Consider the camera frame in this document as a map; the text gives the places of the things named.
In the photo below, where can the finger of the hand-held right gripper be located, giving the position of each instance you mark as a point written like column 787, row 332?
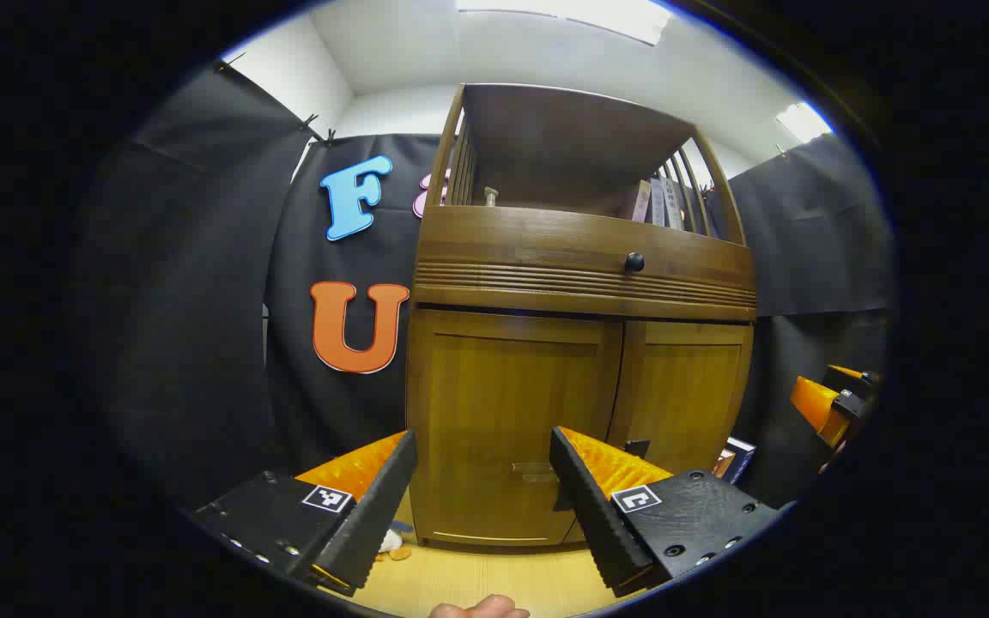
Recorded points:
column 846, row 373
column 812, row 403

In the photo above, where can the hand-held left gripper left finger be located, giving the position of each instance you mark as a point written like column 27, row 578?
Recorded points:
column 374, row 524

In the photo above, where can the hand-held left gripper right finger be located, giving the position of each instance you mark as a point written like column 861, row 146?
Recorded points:
column 597, row 524

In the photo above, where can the wooden shoe cabinet door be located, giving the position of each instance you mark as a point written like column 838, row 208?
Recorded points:
column 683, row 395
column 494, row 403

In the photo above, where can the wooden double-door shoe cabinet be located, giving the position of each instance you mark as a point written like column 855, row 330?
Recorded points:
column 563, row 146

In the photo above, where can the penguin plush toy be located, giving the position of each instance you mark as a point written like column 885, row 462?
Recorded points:
column 390, row 541

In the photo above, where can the dark blue hardcover book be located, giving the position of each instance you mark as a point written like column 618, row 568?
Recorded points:
column 739, row 455

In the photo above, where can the red brown book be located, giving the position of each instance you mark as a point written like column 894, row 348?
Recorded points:
column 722, row 465

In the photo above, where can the black drawer knob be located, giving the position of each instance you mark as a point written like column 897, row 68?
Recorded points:
column 634, row 262

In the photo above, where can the ceiling light panel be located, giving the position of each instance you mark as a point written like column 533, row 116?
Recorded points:
column 572, row 13
column 803, row 122

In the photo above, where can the thin pinkish book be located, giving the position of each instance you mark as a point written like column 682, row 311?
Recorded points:
column 641, row 202

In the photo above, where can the black backdrop cloth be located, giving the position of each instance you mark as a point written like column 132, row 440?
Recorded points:
column 203, row 300

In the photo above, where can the small white bottle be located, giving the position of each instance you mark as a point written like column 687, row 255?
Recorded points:
column 490, row 196

